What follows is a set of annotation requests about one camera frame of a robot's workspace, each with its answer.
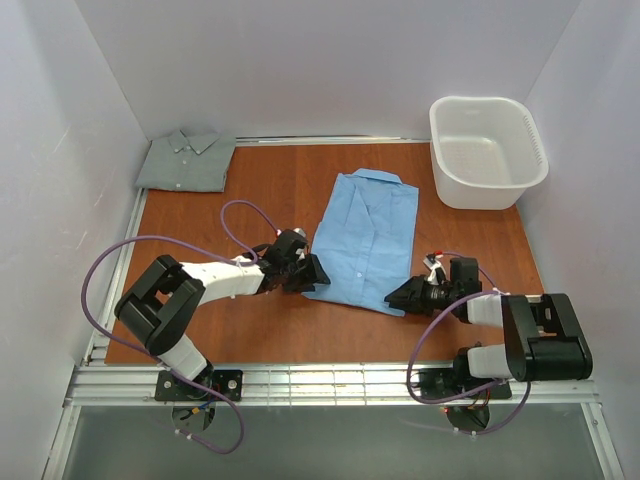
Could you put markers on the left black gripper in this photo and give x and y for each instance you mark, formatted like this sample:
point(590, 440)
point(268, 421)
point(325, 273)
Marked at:
point(298, 270)

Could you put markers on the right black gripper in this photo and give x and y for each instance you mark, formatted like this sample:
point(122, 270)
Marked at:
point(425, 295)

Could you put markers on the light blue long sleeve shirt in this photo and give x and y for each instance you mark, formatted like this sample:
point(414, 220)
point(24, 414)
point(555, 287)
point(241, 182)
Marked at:
point(365, 240)

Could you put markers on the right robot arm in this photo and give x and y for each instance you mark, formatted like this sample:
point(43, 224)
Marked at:
point(542, 337)

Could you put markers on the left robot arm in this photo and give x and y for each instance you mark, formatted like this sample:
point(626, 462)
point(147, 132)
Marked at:
point(158, 308)

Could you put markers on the folded grey shirt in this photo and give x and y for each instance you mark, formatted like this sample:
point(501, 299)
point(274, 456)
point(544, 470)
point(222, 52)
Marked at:
point(181, 163)

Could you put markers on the white plastic basket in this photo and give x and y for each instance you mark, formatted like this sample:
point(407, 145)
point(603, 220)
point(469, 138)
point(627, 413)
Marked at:
point(485, 151)

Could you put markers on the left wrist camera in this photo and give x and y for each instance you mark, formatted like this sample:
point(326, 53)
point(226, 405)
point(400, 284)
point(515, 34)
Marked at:
point(291, 243)

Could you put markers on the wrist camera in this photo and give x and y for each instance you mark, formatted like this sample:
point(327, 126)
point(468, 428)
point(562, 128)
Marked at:
point(291, 243)
point(437, 275)

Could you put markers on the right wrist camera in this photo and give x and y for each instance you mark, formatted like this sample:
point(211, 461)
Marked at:
point(437, 275)

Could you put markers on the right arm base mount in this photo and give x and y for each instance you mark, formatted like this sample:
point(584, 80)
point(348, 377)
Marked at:
point(437, 383)

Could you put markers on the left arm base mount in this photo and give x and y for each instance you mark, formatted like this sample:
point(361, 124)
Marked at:
point(227, 382)

